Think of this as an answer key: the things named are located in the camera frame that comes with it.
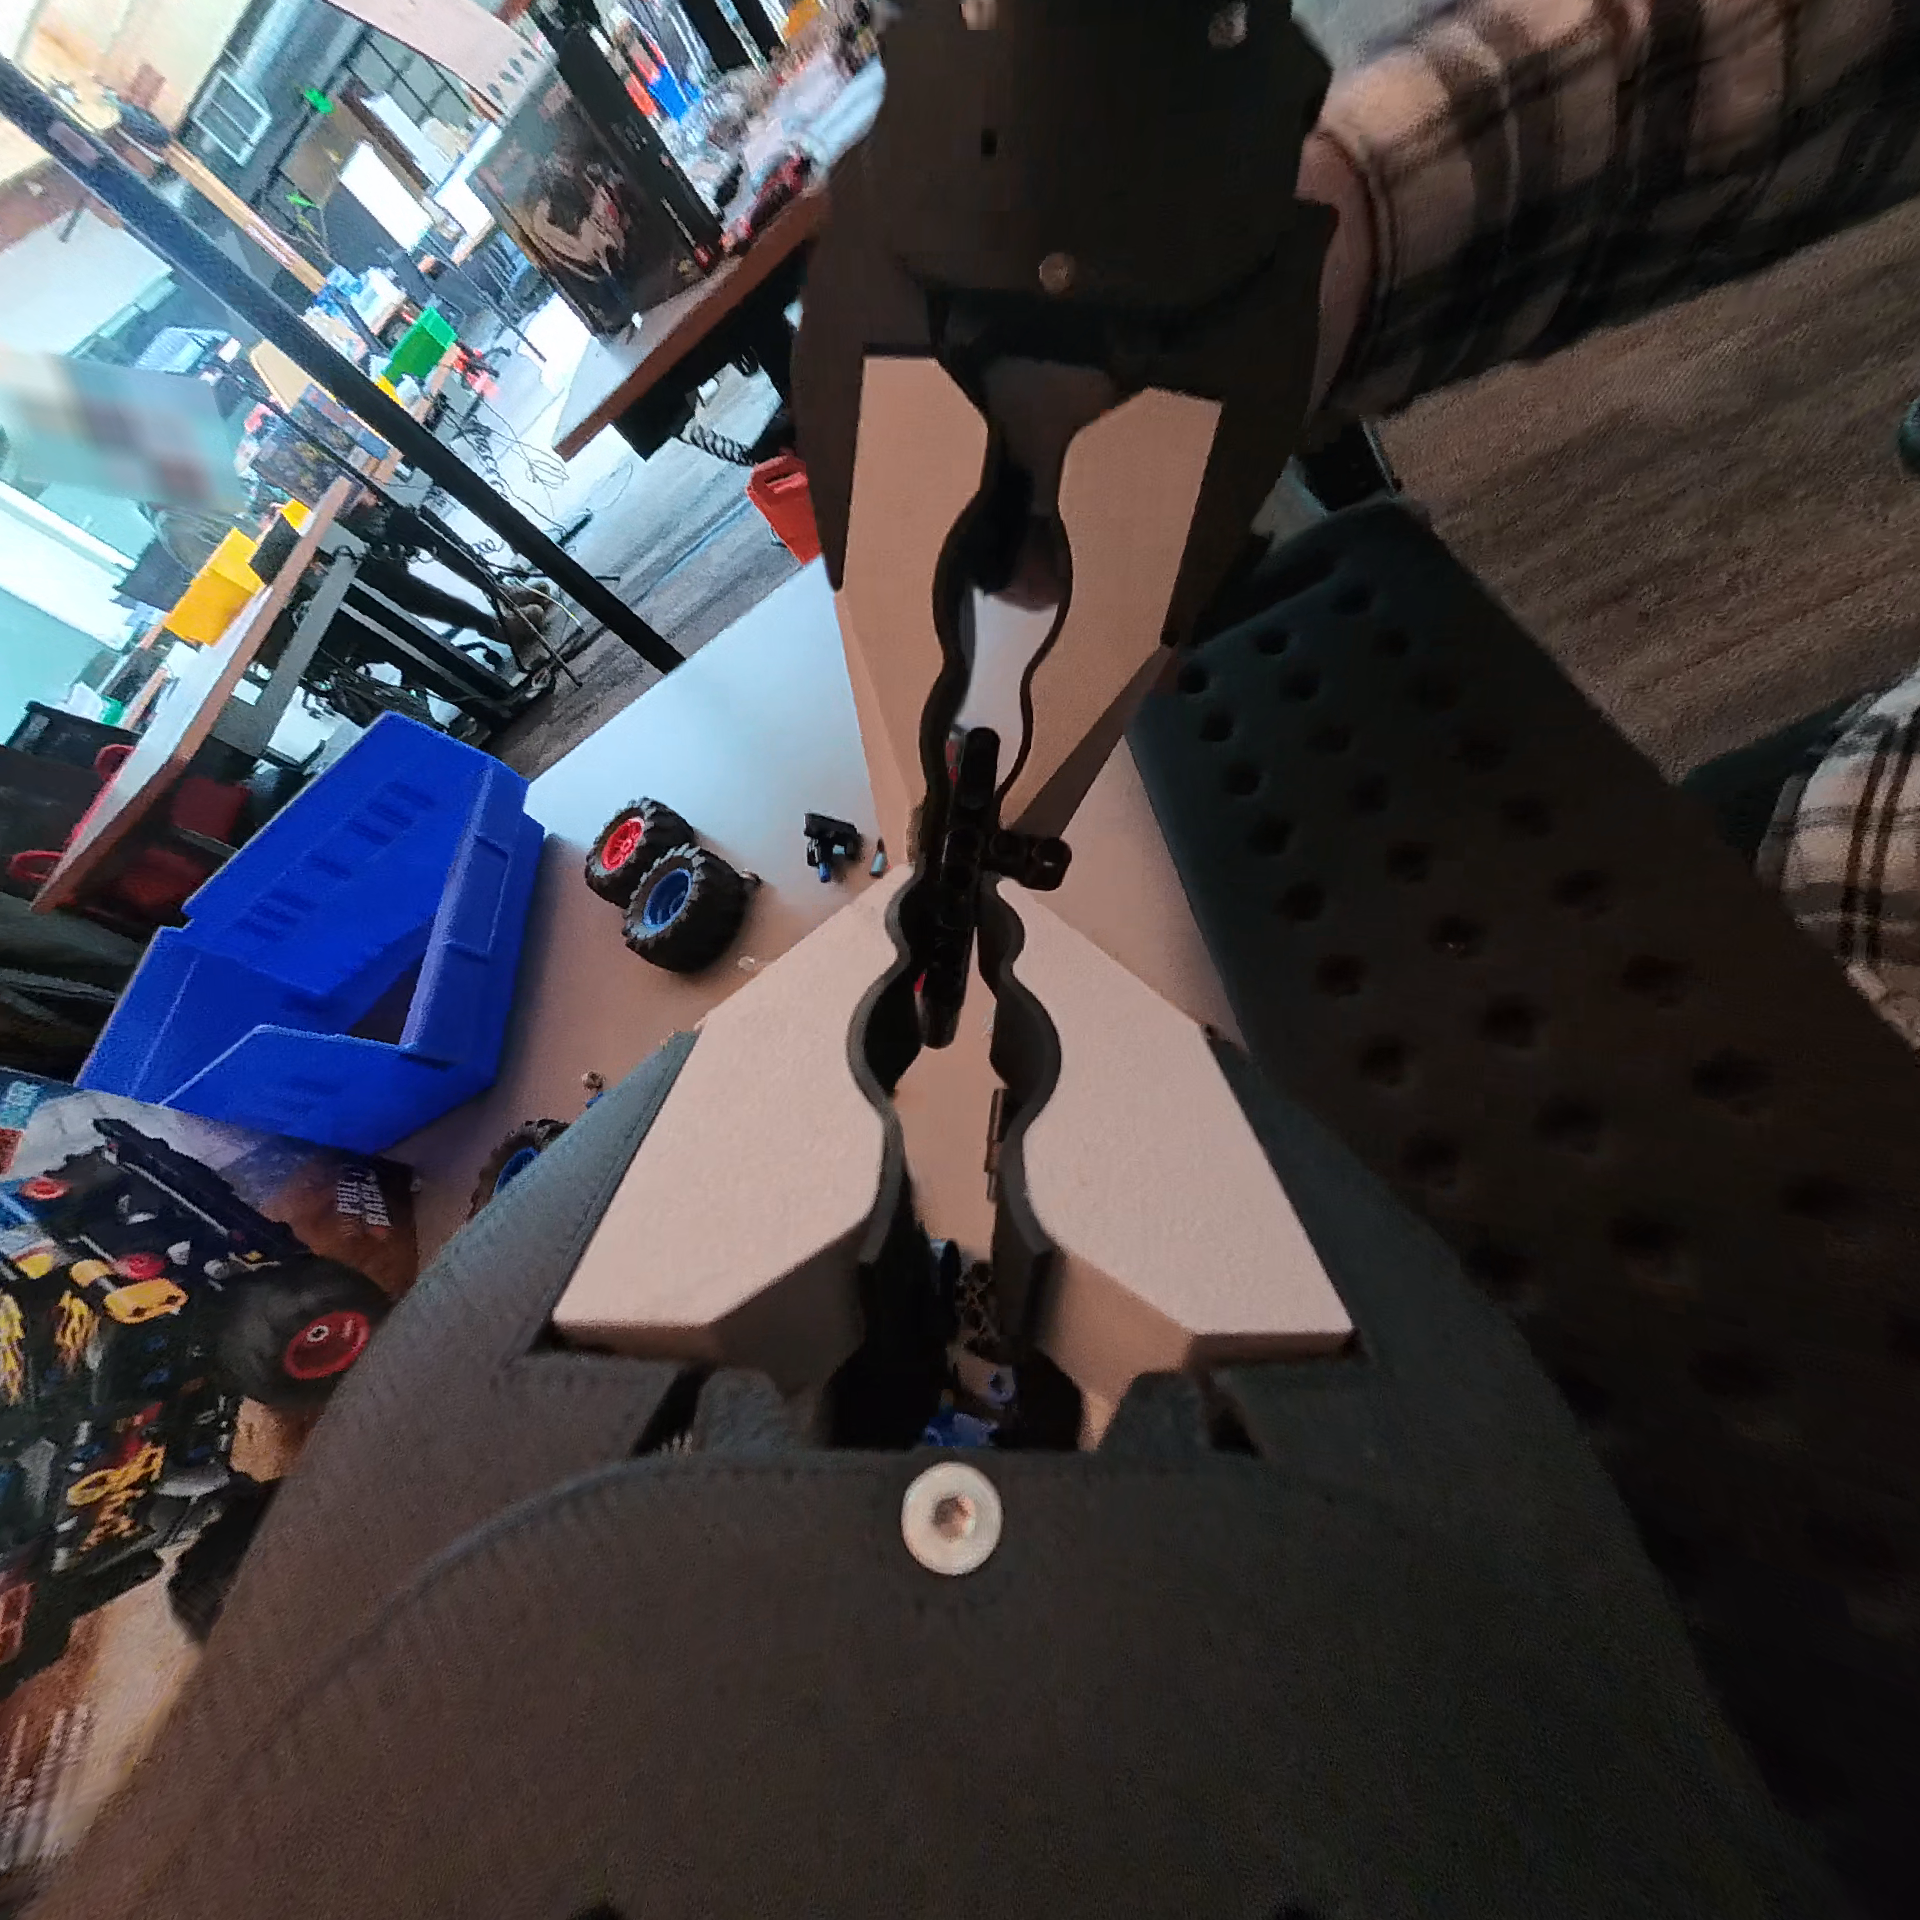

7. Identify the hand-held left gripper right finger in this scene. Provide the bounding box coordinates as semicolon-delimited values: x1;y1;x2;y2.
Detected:
984;887;1354;1417

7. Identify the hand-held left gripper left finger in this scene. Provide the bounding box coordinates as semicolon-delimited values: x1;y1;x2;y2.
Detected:
553;887;942;1396

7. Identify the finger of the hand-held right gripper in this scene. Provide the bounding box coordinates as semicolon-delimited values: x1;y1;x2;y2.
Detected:
850;354;1016;877
999;383;1229;857

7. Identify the small black toy assembly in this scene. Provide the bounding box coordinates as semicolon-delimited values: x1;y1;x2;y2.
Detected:
901;728;1072;1046

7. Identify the person's right forearm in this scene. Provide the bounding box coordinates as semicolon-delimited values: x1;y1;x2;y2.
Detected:
1304;0;1920;423

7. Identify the grey desk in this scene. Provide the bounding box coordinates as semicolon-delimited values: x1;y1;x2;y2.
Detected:
375;556;1248;1261

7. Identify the orange bucket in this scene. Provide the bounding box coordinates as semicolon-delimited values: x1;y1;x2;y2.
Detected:
746;457;829;567

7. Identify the black tire blue rim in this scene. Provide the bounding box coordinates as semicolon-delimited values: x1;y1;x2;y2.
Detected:
623;840;753;975
466;1117;575;1221

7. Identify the wooden background table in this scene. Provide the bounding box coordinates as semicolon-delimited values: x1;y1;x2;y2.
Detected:
554;180;836;466

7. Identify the black tire red rim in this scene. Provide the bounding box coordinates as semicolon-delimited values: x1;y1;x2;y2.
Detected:
584;801;702;912

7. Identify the black dotted mat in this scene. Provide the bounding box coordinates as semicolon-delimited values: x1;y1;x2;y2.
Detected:
1136;496;1920;1920

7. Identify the dark printed box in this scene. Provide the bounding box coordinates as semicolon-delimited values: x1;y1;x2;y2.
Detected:
479;76;722;330

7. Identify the plain blue plastic bin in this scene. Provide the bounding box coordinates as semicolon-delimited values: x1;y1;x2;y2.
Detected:
81;716;550;1157

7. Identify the black metal pole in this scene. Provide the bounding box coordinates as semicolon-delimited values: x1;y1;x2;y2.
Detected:
0;54;687;674

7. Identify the toy truck set box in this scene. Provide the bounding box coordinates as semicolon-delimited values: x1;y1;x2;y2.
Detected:
0;1074;422;1877

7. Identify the yellow bin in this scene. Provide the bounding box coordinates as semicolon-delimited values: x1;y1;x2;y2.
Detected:
166;525;319;649

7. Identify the person's plaid shirt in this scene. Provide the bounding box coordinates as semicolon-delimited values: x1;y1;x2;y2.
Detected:
1756;676;1920;1046

